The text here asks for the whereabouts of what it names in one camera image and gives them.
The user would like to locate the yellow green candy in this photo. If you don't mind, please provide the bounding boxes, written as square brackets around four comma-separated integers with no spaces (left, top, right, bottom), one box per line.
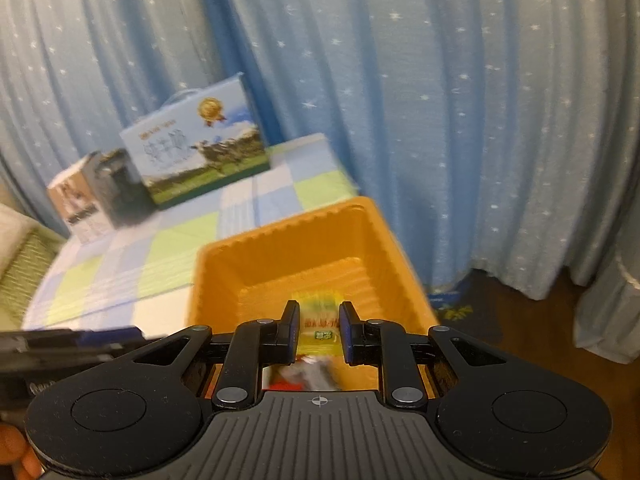
[294,290,344,358]

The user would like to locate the person's left hand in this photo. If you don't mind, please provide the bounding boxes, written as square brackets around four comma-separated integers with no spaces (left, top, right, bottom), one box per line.
[0,424,42,480]

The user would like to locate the red wrapped snack packet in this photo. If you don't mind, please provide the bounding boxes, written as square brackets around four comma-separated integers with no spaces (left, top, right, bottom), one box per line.
[262,356,341,392]

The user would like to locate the plaid tablecloth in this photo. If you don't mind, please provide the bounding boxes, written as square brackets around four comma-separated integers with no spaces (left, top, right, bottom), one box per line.
[23,133,358,335]

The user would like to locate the orange plastic tray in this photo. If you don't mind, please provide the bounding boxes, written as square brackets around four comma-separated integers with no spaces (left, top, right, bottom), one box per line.
[189,197,437,334]

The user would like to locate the green chevron cushion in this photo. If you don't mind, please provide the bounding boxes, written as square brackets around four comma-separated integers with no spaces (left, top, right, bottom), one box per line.
[0,205,66,332]

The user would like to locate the white product box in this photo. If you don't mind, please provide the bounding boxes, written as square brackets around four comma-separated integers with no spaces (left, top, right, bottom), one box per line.
[47,152,116,244]

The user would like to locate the dark green glass jar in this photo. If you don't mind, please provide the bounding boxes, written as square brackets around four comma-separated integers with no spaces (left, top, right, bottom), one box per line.
[96,148,155,228]

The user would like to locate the blue milk carton box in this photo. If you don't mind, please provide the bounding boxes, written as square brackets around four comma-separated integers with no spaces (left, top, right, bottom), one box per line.
[120,73,270,209]

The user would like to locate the blue star curtain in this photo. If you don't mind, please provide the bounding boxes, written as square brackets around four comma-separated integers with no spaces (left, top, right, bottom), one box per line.
[0,0,640,366]

